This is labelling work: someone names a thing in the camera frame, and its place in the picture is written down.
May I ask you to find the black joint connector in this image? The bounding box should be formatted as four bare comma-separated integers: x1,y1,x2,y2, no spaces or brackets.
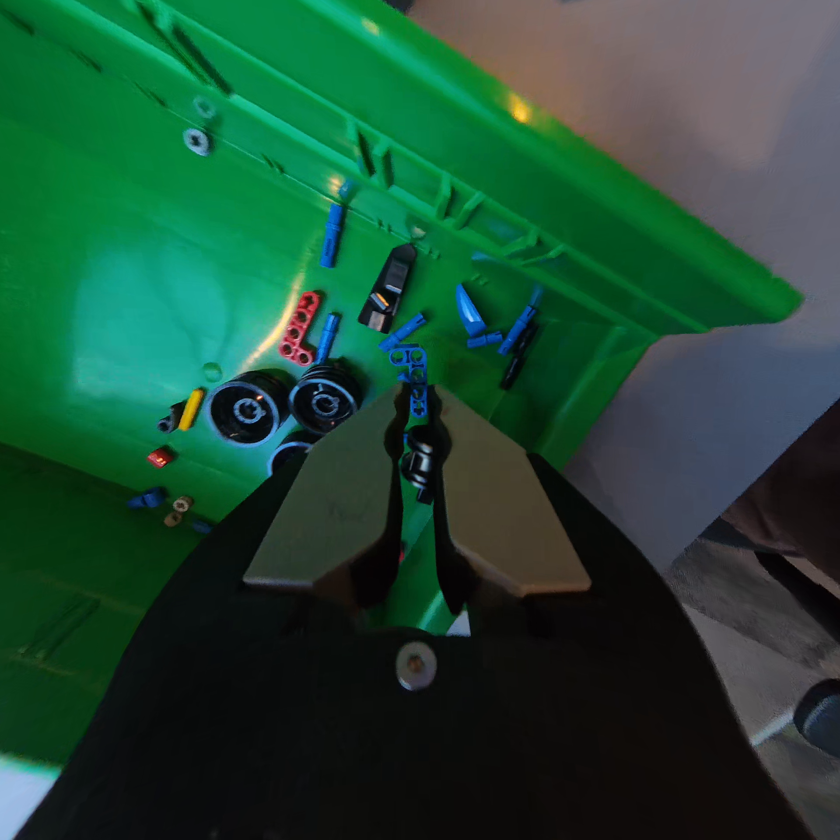
400,425,437,505

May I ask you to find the long blue connector pin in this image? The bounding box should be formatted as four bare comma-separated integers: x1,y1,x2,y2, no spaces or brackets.
497,304,539,356

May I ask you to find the green box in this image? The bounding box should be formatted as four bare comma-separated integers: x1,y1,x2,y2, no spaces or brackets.
0,0,805,765

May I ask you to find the black angled panel piece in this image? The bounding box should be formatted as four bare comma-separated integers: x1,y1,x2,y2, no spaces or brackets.
357,244,419,334

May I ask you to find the black connector pin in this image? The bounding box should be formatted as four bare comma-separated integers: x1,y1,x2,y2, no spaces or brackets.
500,322,540,391

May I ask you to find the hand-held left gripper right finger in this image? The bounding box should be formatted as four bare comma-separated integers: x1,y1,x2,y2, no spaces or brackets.
430,384,593,618

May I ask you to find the blue curved tooth piece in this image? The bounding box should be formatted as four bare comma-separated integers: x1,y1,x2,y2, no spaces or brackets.
456,283,488,336

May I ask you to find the grey desk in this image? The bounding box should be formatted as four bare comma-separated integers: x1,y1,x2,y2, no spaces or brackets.
407,0,840,572

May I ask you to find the blue L-shaped beam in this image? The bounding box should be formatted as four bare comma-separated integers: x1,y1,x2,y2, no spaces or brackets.
389,344,431,421

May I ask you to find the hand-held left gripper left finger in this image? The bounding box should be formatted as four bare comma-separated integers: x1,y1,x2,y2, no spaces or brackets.
243,382,409,611

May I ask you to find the black wheel rim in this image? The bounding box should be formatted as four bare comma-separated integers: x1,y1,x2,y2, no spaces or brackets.
206,371,291,447
289,360,363,435
268,430,322,476

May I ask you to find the red L-shaped beam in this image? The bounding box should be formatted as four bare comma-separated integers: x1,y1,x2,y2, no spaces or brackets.
278,290,322,366

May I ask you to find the black chair caster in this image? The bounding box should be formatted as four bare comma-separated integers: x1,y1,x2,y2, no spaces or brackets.
793,679,840,756

